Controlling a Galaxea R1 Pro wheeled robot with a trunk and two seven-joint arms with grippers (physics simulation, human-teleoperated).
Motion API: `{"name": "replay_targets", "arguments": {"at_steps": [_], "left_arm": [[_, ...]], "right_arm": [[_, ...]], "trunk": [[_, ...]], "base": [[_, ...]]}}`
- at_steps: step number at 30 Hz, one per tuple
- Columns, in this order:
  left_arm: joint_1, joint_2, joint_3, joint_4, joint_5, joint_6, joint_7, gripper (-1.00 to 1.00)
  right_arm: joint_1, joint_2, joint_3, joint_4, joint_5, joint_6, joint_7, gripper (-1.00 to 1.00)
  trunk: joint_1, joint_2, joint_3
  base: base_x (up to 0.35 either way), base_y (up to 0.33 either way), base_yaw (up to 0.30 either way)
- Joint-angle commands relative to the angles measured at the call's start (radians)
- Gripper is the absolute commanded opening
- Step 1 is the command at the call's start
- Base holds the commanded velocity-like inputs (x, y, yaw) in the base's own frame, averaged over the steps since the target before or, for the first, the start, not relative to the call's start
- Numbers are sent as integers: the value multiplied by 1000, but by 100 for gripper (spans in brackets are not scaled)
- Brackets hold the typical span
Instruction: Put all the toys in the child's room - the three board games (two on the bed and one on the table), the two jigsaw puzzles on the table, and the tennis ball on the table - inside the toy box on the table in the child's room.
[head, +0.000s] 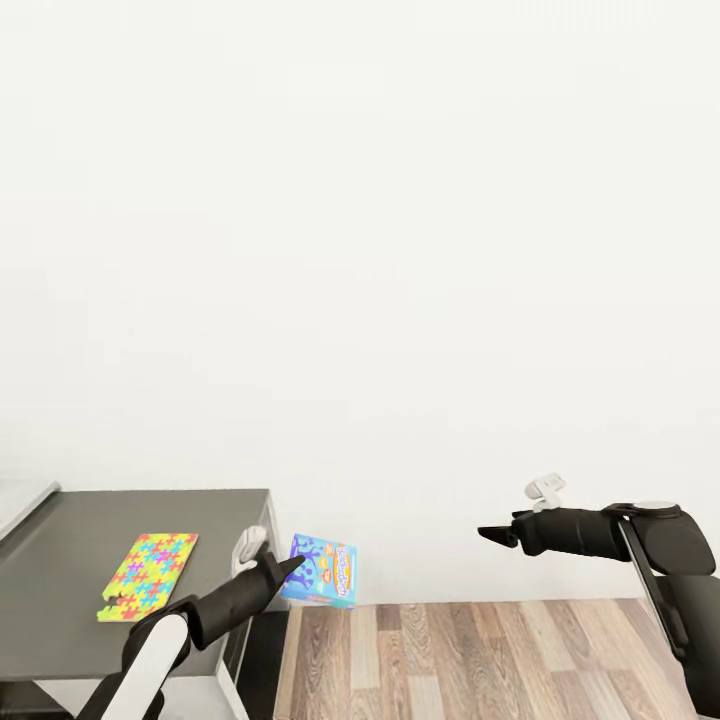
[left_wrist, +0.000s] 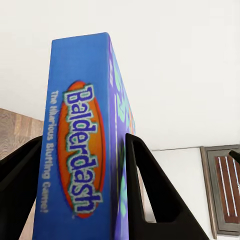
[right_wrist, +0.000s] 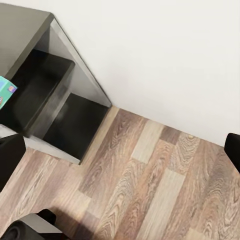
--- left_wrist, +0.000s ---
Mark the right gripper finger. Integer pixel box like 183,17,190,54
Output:
229,150,240,163

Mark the board game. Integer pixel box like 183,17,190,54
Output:
32,32,136,240

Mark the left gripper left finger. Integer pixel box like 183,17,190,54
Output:
0,136,43,240

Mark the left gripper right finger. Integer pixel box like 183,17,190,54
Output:
125,133,210,240

